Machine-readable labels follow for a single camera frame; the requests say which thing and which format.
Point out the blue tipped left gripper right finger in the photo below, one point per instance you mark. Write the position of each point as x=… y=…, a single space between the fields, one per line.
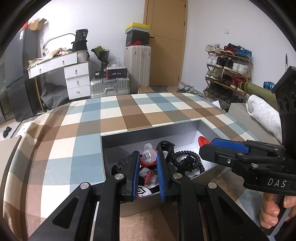
x=205 y=212

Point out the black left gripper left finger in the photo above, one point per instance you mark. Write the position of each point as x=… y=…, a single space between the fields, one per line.
x=91 y=212

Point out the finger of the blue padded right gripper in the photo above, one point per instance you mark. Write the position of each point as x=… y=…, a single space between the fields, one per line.
x=236 y=160
x=243 y=146

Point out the red flag pin badge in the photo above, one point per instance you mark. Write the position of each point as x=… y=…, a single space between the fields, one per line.
x=203 y=141

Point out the white round pin badge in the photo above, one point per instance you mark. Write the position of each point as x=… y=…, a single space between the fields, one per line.
x=142 y=191

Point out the person's right hand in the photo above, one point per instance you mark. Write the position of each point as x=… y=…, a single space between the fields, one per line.
x=270 y=210

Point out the white rolled blanket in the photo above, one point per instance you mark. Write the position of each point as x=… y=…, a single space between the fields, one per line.
x=265 y=114

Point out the olive green rolled mat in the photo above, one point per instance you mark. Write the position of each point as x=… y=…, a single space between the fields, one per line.
x=261 y=92

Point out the plaid bed cover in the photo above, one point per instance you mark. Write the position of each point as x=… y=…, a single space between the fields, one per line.
x=62 y=148

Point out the blue plaid rolled cloth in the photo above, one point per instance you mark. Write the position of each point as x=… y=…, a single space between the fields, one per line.
x=268 y=85

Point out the wooden shoe rack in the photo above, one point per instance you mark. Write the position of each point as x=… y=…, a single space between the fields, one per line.
x=228 y=67

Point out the shoes on floor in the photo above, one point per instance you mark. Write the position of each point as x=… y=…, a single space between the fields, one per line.
x=185 y=88

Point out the white upright suitcase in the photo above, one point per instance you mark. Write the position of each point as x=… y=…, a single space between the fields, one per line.
x=137 y=60

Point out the silver lying suitcase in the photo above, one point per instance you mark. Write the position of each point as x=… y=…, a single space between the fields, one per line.
x=104 y=87

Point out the wooden door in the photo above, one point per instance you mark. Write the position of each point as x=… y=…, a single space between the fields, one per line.
x=167 y=22

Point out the white desk with drawers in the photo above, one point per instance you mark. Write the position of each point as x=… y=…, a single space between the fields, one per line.
x=71 y=70

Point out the black red box on suitcase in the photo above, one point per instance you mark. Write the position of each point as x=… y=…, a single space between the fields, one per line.
x=116 y=72

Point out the black red shoebox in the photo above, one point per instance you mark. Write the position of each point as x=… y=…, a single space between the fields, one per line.
x=135 y=37

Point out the yellow lid shoebox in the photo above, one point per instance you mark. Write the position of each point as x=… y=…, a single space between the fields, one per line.
x=137 y=27

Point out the flower bouquet black wrap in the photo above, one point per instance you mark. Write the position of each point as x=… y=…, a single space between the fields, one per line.
x=103 y=55

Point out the black refrigerator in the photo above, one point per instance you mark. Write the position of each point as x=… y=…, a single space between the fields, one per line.
x=21 y=89

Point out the cardboard box on fridge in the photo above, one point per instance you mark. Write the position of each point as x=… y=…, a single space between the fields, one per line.
x=37 y=24

